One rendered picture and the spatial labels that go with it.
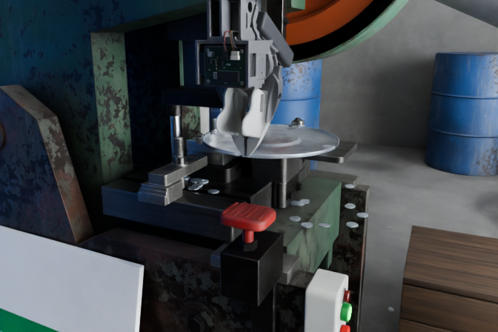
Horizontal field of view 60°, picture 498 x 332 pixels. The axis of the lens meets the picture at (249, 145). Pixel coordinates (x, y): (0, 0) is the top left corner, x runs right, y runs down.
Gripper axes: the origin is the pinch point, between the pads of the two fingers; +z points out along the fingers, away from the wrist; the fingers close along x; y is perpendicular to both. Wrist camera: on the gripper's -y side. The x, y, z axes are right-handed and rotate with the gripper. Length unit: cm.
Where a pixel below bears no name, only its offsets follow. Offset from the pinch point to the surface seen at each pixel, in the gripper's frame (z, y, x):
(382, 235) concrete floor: 85, -165, -5
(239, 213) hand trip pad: 9.5, 1.2, -0.8
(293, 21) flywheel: -19, -67, -20
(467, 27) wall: -23, -363, 20
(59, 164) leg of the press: 11.0, -7.2, -46.4
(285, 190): 16.6, -28.5, -5.8
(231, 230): 18.6, -10.3, -8.5
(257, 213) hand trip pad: 9.4, 0.3, 1.5
